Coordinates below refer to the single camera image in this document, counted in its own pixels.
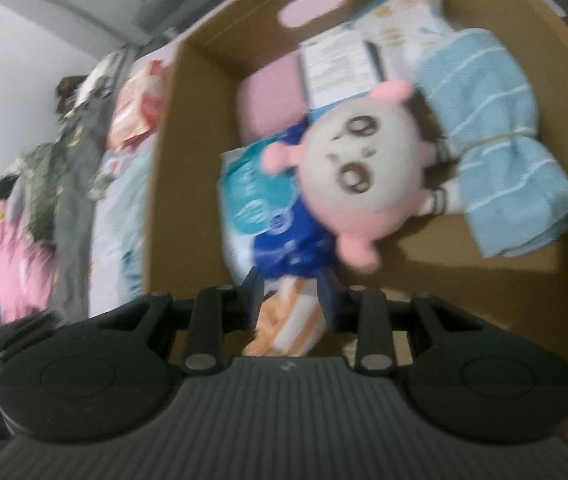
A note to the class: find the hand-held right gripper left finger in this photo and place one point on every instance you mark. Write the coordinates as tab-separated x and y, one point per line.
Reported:
254	295

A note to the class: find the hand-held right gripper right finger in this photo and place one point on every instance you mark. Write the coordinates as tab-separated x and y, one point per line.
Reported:
326	300

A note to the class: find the blue tissue pack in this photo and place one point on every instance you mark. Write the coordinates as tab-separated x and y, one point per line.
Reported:
269	220

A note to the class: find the pink plush doll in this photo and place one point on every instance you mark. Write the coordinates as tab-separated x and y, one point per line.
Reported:
359	170

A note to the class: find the brown cardboard box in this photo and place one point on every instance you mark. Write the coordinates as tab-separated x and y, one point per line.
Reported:
194	160

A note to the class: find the pink cloth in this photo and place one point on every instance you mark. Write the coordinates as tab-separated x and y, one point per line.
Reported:
269	100

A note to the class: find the light blue striped towel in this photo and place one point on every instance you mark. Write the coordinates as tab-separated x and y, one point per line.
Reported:
494	135

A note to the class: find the white blue-edged carton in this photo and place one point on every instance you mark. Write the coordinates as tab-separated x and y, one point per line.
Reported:
339	65

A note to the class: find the white patterned wipes pack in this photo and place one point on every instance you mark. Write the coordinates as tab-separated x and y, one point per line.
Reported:
404	10

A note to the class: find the pink cartoon blanket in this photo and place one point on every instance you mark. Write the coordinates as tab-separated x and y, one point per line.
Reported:
14	260

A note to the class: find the white printed plastic bag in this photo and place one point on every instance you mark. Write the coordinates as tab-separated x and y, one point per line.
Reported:
124	230

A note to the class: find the green patterned pillow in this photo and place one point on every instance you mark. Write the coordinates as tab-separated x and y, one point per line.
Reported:
44	190

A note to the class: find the dark grey quilt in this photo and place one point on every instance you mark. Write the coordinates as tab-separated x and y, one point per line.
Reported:
81	185

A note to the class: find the green white knit cloth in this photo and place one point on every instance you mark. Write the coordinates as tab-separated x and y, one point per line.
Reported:
101	182

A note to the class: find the orange wet wipes pack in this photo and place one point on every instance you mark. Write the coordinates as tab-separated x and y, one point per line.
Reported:
136	105

